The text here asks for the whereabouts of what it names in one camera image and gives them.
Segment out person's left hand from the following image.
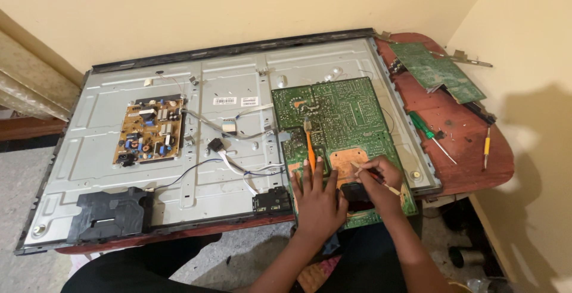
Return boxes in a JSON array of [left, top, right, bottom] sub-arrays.
[[290, 157, 349, 243]]

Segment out person's right hand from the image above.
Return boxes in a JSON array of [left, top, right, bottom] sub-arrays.
[[356, 155, 405, 218]]

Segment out small wooden handled brush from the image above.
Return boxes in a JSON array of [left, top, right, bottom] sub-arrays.
[[350, 162, 401, 196]]

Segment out large green circuit board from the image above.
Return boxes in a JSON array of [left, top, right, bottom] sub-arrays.
[[271, 77, 418, 230]]

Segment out black component on board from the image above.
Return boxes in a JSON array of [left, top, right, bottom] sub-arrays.
[[340, 182, 376, 213]]

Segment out orange toothbrush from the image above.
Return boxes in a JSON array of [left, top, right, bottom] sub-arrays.
[[303, 117, 316, 174]]

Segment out red wooden table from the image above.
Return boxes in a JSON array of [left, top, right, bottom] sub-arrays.
[[56, 32, 515, 255]]

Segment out small black plastic speaker module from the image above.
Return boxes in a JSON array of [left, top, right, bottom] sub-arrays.
[[252, 186, 294, 216]]

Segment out pink patterned cloth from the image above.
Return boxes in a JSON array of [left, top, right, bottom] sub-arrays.
[[297, 255, 343, 293]]

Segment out small green circuit board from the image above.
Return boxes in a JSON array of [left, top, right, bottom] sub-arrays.
[[388, 42, 487, 105]]

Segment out black plastic bar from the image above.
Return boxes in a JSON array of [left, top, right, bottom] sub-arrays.
[[440, 84, 498, 127]]

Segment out dark metal can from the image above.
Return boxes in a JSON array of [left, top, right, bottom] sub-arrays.
[[448, 246, 486, 269]]

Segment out clear plastic bottle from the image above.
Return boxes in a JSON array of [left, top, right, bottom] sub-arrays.
[[466, 277, 508, 293]]

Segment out grey metal television back panel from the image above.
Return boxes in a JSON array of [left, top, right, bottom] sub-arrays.
[[14, 28, 443, 256]]

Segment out brown power supply board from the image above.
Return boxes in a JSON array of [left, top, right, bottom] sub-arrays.
[[113, 95, 186, 168]]

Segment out person's dark trousers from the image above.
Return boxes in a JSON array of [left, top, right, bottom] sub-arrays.
[[60, 221, 405, 293]]

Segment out large black plastic speaker module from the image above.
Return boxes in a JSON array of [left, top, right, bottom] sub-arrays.
[[67, 187, 155, 245]]

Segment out beige patterned curtain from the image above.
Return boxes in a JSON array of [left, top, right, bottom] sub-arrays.
[[0, 9, 82, 122]]

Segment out green handled screwdriver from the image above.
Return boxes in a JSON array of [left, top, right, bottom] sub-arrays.
[[408, 111, 458, 165]]

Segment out white flat ribbon cable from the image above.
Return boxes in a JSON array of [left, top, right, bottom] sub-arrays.
[[218, 149, 287, 196]]

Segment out grey metal bracket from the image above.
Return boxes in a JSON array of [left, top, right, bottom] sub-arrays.
[[428, 49, 493, 68]]

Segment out grey cable bundle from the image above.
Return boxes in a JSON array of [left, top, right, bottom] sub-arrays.
[[181, 107, 275, 141]]

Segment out thin blue wire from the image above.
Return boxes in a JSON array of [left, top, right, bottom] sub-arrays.
[[154, 158, 287, 192]]

